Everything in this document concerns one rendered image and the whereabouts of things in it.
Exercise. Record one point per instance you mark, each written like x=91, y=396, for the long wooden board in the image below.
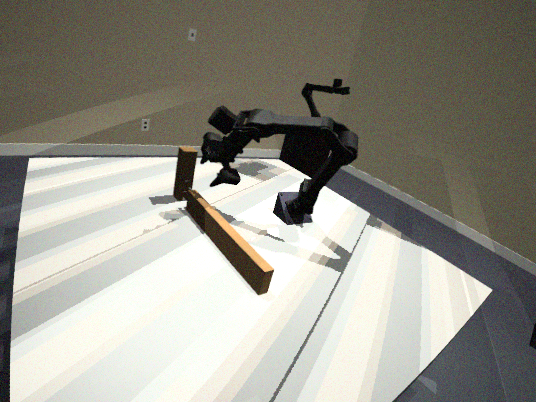
x=253, y=268

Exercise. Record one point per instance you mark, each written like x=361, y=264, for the dark brown wooden post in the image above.
x=184, y=173

